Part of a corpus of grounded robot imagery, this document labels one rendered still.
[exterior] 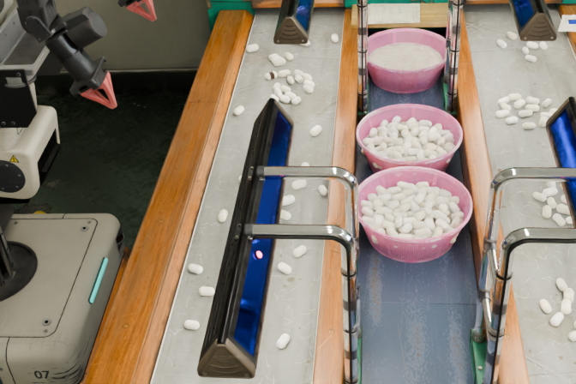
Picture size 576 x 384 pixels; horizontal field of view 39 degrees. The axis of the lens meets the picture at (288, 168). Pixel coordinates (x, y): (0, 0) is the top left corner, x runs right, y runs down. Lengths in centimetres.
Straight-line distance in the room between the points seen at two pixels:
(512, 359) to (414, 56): 120
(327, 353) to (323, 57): 117
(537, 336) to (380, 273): 38
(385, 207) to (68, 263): 109
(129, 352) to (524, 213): 91
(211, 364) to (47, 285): 143
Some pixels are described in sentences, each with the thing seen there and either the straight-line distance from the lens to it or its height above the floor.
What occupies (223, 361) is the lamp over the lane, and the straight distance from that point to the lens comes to 113.
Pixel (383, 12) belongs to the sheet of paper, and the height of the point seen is 78.
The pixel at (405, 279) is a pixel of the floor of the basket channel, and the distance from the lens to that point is 179.
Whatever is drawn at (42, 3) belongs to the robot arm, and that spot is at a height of 126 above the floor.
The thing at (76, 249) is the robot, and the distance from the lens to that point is 261.
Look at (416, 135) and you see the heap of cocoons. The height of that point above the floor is 73.
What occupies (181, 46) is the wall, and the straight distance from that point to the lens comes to 373.
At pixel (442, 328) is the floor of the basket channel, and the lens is 170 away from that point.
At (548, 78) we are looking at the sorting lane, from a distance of 240.
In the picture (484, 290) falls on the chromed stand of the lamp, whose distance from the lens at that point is 153.
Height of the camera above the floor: 193
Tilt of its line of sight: 36 degrees down
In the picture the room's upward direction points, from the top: 4 degrees counter-clockwise
